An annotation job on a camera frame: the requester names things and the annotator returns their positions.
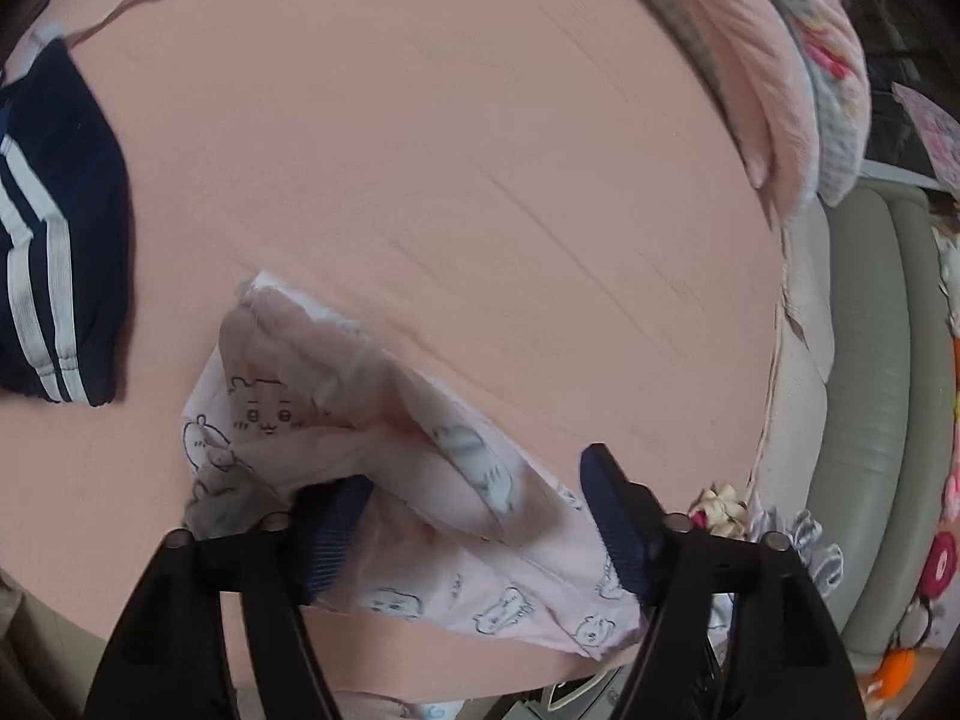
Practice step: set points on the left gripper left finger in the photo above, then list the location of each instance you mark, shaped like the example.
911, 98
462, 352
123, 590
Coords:
278, 568

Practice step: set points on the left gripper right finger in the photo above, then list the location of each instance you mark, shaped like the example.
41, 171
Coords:
673, 568

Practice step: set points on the pink cartoon pajama pants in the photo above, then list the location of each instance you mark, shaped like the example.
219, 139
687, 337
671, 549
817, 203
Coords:
464, 530

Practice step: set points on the beige pillow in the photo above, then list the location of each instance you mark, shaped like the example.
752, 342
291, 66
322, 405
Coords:
797, 403

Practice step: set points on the green bed headboard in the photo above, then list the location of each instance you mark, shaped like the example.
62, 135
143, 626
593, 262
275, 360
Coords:
875, 259

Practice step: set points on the plush toys on headboard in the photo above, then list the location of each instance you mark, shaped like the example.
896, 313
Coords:
925, 516

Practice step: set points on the navy striped garment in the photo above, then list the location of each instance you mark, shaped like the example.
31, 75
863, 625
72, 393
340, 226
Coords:
66, 230

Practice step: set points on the pink bed sheet mattress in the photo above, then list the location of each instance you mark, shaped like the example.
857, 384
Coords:
533, 201

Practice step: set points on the pink folded quilt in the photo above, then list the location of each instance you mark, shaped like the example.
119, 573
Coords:
790, 78

